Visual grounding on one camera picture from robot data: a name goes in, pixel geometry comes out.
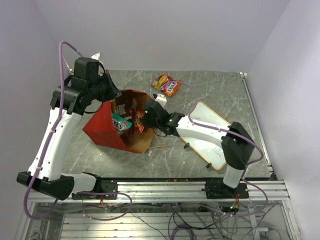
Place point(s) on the orange Fox's candy bag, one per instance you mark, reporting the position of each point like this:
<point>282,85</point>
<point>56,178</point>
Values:
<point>166,84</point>

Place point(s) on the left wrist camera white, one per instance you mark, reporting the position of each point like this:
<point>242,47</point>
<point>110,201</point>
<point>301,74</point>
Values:
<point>98,56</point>

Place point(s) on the aluminium rail frame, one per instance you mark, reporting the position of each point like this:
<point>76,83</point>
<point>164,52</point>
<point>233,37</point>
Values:
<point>165,209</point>

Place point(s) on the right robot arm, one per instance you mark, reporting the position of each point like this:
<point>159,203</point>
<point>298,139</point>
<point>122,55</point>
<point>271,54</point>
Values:
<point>236,144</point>

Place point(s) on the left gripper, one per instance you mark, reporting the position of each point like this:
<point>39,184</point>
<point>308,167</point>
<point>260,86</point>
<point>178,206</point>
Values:
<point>114,91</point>

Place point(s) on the red paper bag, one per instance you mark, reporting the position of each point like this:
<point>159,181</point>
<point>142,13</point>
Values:
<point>101,131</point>

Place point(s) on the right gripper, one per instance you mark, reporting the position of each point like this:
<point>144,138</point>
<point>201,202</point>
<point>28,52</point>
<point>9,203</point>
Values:
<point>146,123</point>

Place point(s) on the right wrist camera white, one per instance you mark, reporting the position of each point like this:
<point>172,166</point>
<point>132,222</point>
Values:
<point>160,98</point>

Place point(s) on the small whiteboard yellow frame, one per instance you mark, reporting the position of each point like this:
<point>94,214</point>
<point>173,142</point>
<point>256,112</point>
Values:
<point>205,141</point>

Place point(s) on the teal Fox's candy bag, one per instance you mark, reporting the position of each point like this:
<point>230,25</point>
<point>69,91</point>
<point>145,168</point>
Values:
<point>121,125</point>

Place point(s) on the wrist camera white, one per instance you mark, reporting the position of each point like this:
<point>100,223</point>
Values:
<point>98,56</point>
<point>160,98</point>

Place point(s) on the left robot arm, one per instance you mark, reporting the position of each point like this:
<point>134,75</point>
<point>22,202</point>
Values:
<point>68,104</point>

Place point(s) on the red noodle snack bag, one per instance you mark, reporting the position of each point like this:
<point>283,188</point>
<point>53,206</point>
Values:
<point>137,124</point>

